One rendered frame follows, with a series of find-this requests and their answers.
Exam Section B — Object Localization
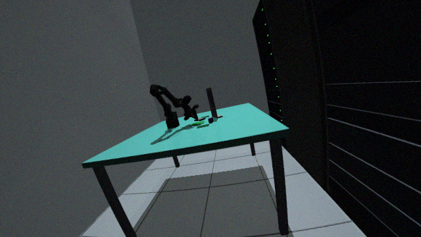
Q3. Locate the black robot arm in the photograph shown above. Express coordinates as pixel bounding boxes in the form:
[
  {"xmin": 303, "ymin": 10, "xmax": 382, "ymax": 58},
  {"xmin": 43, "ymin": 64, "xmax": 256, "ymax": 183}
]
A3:
[{"xmin": 150, "ymin": 84, "xmax": 191, "ymax": 119}]

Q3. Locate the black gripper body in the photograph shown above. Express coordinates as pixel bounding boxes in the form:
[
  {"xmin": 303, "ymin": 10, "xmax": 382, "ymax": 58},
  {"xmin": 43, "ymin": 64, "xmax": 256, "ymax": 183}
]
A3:
[{"xmin": 184, "ymin": 105, "xmax": 199, "ymax": 120}]

